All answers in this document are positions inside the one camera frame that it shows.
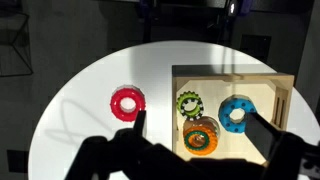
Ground light green ring white dots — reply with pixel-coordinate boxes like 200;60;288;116
176;90;205;122

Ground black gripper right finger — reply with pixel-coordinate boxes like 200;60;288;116
244;112;286;163

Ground black square floor plate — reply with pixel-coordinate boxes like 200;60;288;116
6;149;30;174

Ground light wooden slatted crate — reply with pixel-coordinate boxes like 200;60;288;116
171;64;296;168

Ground red ridged ring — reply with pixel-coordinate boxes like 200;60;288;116
109;84;147;123

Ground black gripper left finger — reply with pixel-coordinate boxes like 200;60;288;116
132;110;147;137

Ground orange toothed ring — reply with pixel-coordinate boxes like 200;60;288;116
182;124;219;157

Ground beige translucent ring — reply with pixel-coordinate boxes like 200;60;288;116
182;116;221;138

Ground dark green toothed ring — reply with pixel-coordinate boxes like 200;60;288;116
184;130;210;151

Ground black wire frame stand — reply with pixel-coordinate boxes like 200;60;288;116
0;9;35;78

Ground blue ring with dark dots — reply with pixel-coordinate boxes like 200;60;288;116
218;94;258;135

